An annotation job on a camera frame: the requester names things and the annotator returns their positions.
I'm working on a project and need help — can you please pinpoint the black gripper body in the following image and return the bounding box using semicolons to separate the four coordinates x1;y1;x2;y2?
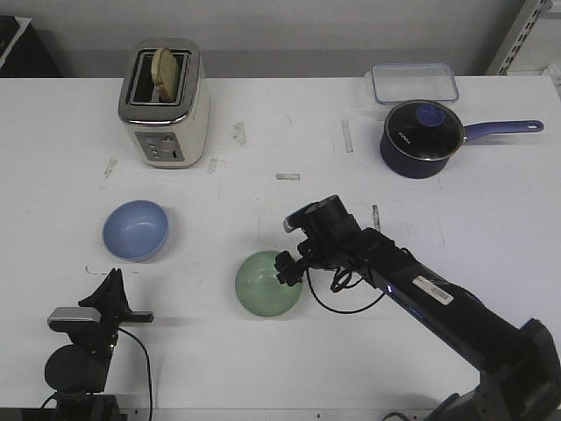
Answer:
295;195;361;272
68;305;154;353

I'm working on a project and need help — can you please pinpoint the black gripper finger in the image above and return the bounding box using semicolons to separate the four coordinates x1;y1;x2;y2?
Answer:
274;251;302;273
78;268;117;308
114;268;131;312
277;268;304;287

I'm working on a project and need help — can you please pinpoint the green bowl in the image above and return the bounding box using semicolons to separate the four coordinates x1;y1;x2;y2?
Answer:
235;250;303;318

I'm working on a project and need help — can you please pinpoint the blue bowl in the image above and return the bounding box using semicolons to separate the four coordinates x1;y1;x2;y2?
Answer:
102;200;170;261

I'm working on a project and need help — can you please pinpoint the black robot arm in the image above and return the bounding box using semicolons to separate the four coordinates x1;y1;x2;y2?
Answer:
44;268;154;420
275;195;560;420

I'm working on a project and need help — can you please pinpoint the dark blue saucepan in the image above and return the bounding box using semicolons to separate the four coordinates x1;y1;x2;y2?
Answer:
380;99;544;179

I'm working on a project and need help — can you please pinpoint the glass pot lid blue knob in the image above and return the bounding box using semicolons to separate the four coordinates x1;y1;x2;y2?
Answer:
385;100;465;161

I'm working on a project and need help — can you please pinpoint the cream and chrome toaster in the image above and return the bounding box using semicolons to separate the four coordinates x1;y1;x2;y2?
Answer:
117;38;210;168

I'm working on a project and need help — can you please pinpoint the clear plastic food container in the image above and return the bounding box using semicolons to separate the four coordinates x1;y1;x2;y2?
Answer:
370;62;459;105

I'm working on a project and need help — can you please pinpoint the toast slice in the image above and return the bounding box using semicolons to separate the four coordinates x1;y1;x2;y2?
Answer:
151;47;181;103

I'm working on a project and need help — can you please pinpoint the white metal shelf upright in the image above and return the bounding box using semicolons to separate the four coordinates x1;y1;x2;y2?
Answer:
486;1;560;75

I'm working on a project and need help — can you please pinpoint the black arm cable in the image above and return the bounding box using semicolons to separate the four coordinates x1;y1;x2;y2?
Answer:
117;326;153;421
304;262;391;315

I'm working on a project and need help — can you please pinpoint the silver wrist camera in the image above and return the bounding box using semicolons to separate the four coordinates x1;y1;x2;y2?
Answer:
47;307;101;333
283;202;325;234

